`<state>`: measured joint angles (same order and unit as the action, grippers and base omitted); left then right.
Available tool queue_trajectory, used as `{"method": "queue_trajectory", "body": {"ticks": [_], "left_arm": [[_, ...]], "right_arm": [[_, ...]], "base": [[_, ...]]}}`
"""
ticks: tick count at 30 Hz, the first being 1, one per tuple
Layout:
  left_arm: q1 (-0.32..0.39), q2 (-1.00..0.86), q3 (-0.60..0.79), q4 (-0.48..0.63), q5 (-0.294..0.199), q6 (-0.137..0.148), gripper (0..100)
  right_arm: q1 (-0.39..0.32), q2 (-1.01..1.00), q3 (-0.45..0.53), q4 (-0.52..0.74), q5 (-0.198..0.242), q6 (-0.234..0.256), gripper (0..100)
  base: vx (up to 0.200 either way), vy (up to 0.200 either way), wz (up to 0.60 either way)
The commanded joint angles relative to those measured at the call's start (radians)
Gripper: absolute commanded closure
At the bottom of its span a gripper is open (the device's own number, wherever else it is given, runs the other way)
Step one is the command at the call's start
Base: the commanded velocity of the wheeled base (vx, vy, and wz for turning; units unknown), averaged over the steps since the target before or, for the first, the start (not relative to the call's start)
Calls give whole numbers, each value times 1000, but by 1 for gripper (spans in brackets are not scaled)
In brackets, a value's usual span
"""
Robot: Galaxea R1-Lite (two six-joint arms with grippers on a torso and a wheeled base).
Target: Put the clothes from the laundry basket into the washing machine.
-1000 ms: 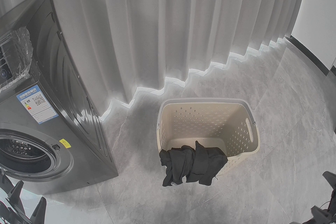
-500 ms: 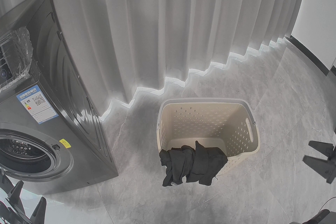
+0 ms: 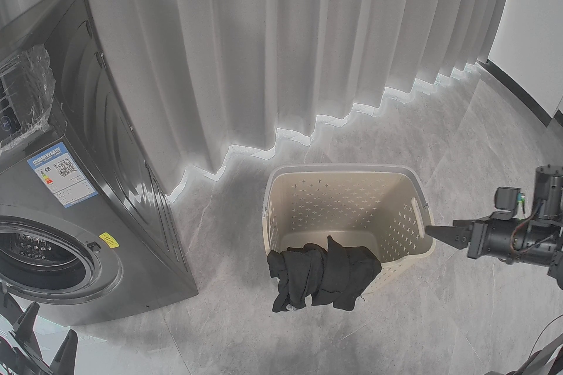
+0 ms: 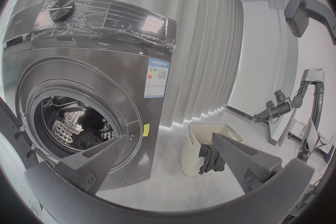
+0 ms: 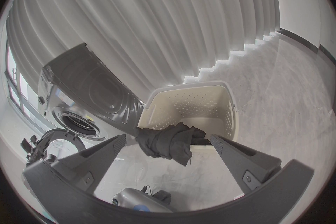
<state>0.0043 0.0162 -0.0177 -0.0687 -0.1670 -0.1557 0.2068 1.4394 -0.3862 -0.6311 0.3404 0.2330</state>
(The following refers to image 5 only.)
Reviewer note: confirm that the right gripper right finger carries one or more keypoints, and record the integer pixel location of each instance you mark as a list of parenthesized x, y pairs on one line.
[(240, 162)]

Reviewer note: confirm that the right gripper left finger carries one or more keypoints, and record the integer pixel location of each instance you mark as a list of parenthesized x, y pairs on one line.
[(97, 158)]

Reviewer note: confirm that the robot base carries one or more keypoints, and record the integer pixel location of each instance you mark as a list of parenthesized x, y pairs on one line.
[(131, 198)]

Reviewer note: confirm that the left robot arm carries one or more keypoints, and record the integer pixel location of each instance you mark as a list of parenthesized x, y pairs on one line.
[(35, 149)]

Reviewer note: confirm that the washing machine door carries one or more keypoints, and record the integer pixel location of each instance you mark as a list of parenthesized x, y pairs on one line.
[(61, 146)]

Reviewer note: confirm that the cream laundry basket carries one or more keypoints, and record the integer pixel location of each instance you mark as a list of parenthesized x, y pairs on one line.
[(194, 104)]

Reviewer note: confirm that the grey washing machine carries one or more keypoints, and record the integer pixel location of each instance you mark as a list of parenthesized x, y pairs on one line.
[(86, 78)]

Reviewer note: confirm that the black garment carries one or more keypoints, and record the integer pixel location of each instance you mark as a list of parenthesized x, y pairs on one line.
[(168, 143)]

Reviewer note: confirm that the window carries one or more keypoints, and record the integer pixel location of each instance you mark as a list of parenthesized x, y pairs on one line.
[(15, 73)]

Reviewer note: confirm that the white curtain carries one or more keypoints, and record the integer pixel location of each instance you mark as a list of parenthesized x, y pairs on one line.
[(136, 15)]

